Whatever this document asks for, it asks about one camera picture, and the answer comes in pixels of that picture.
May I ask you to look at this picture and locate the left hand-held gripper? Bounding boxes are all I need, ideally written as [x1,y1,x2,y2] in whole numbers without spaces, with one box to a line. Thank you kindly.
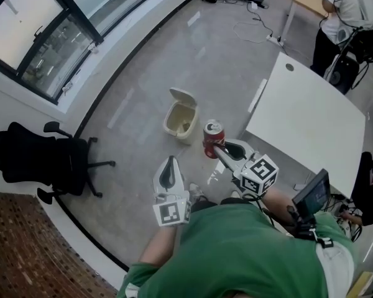
[152,155,193,227]

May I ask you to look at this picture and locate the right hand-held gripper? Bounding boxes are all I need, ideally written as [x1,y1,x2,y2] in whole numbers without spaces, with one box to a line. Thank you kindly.
[213,138,280,197]

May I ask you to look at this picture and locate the red soda can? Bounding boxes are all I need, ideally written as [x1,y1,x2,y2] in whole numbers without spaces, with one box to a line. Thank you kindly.
[203,119,226,160]

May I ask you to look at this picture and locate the beige trash bin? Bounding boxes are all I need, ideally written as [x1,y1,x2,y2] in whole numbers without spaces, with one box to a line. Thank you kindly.
[163,87,200,145]

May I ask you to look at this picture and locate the person's left forearm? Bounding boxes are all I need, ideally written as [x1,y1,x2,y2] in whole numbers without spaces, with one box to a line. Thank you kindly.
[139,225,178,265]

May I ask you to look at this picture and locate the person's right forearm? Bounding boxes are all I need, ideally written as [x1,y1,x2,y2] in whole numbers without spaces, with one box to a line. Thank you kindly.
[262,187,299,229]

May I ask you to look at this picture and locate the person's black shorts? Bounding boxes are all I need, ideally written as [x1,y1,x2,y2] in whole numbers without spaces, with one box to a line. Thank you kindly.
[191,196,248,212]

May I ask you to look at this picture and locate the white table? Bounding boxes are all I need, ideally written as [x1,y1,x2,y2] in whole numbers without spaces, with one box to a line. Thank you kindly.
[245,52,367,198]

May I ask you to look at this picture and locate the black chest monitor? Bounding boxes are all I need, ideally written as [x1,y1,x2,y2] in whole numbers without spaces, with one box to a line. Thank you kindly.
[291,168,331,223]

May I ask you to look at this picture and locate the person's green shirt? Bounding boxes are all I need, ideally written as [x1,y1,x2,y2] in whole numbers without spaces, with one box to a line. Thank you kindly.
[116,203,358,298]

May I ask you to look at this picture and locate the black round pack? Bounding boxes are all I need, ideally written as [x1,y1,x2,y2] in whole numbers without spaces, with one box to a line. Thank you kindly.
[325,26,373,95]

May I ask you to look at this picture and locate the black office chair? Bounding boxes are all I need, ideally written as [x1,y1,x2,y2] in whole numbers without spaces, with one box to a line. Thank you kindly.
[0,121,116,205]

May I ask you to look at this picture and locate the grey chest harness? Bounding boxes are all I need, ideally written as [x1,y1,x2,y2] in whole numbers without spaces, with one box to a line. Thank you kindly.
[313,237,357,298]

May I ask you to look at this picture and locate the black-framed window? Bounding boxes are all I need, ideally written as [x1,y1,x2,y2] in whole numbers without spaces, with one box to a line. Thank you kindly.
[0,0,162,105]

